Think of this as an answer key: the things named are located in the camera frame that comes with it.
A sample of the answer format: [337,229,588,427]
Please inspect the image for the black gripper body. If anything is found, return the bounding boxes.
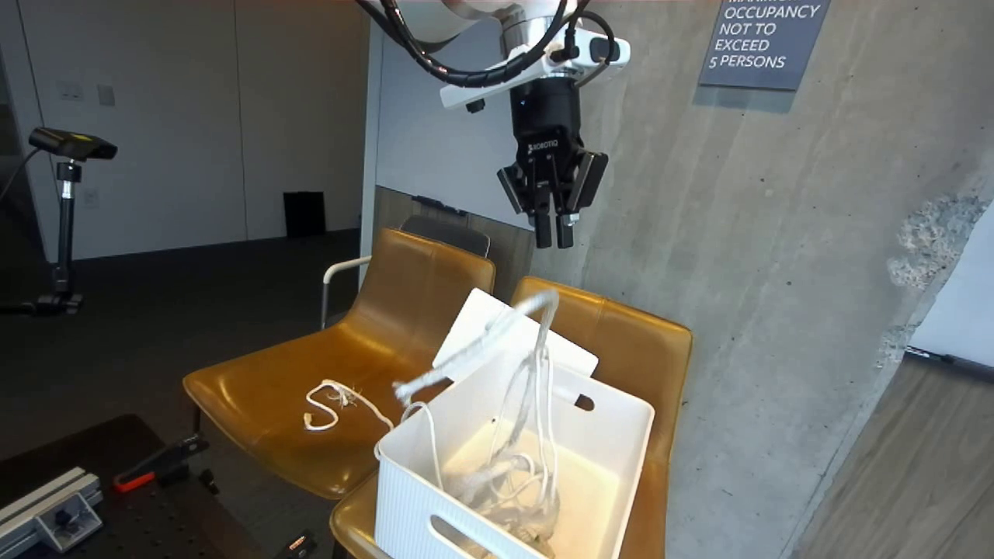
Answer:
[509,79,585,184]

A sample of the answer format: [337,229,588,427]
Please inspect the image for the thin white rope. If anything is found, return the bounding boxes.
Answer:
[300,309,568,553]

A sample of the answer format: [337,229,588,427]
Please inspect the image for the flat white basket lid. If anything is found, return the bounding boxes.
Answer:
[430,287,603,396]

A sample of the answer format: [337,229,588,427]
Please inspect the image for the white plastic basket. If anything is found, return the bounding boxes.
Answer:
[373,354,660,559]

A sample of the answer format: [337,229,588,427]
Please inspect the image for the black whiteboard marker tray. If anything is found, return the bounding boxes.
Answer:
[404,188,472,221]

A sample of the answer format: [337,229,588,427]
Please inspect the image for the grey occupancy sign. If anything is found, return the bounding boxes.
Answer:
[696,0,836,96]

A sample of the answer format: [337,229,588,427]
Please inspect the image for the black tripod stand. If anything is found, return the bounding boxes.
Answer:
[0,153,86,320]

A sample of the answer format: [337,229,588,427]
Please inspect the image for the black perforated breadboard table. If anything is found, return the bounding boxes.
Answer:
[0,412,272,559]

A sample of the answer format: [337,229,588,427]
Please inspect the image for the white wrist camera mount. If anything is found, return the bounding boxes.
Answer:
[437,24,635,114]

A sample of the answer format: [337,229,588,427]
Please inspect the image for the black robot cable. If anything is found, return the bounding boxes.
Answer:
[354,0,624,92]

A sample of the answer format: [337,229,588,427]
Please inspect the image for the black box by wall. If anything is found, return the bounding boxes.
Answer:
[281,188,329,241]

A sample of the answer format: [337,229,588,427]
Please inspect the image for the black camera on tripod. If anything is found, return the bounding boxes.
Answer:
[24,124,121,165]

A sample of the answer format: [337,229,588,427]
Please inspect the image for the aluminium rail with knob block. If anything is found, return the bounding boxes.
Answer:
[0,464,106,559]

